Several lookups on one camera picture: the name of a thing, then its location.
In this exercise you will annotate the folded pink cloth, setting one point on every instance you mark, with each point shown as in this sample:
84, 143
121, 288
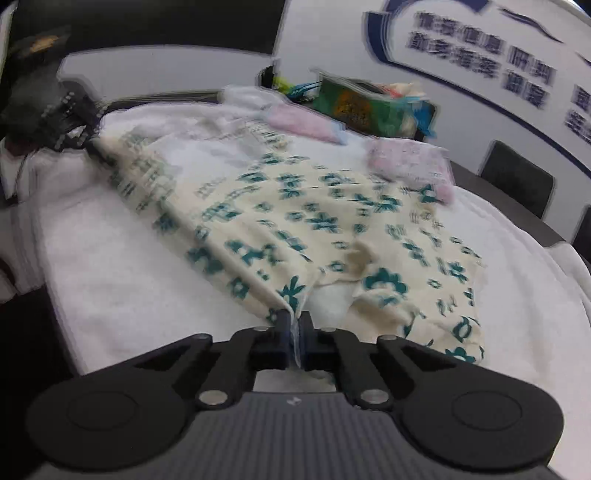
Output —
304, 122

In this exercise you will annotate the folded pink floral garment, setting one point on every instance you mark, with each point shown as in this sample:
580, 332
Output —
406, 161

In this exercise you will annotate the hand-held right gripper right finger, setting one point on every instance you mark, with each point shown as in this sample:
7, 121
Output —
305, 344

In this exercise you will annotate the blue wall sign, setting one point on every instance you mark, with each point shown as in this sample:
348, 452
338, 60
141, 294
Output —
480, 60

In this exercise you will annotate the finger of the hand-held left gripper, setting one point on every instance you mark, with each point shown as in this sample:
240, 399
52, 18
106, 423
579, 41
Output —
74, 120

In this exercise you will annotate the large black screen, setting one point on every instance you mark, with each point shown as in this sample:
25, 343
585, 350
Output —
147, 23

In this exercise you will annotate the green zip bag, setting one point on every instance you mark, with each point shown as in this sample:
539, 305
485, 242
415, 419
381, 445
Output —
355, 104

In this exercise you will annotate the black walkie-talkie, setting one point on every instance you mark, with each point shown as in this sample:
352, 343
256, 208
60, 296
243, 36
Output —
267, 76

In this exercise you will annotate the cream green floral garment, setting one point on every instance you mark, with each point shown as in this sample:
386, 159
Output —
295, 217

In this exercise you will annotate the white towel blanket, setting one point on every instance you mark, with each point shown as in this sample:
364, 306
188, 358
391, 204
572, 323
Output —
120, 277

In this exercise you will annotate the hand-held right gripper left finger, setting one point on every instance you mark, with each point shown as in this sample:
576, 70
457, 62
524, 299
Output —
282, 344

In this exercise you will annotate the yellow-green small item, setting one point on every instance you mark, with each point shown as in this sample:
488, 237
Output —
281, 83

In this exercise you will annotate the black office chair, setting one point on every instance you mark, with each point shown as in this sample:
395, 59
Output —
517, 180
582, 242

